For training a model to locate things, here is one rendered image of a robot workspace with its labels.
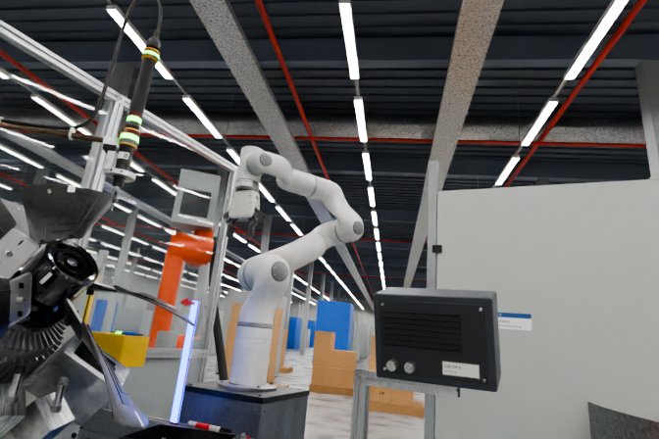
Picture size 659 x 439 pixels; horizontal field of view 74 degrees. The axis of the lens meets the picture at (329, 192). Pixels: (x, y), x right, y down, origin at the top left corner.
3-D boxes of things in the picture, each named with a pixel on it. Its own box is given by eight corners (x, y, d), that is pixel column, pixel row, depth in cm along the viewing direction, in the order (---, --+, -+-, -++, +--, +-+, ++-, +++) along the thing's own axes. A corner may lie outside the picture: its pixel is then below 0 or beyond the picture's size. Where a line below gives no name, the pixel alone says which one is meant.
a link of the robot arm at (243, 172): (265, 182, 154) (253, 188, 161) (270, 149, 158) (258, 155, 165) (243, 176, 150) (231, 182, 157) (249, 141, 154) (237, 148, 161)
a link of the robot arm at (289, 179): (327, 191, 162) (254, 169, 145) (303, 199, 174) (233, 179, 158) (329, 169, 165) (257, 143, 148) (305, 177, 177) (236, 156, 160)
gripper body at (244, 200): (265, 191, 156) (260, 221, 153) (241, 192, 160) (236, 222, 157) (253, 184, 150) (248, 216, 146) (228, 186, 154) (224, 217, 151)
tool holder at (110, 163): (91, 169, 103) (101, 131, 107) (100, 178, 110) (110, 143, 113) (130, 174, 105) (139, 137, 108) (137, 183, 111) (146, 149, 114)
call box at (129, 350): (79, 366, 135) (89, 330, 138) (108, 365, 143) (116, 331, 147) (116, 372, 128) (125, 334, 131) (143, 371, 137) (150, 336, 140)
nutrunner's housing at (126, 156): (106, 183, 105) (148, 25, 119) (111, 188, 108) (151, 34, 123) (123, 185, 105) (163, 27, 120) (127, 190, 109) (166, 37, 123)
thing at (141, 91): (123, 126, 110) (141, 56, 116) (126, 132, 113) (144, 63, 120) (136, 128, 110) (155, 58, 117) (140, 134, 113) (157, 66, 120)
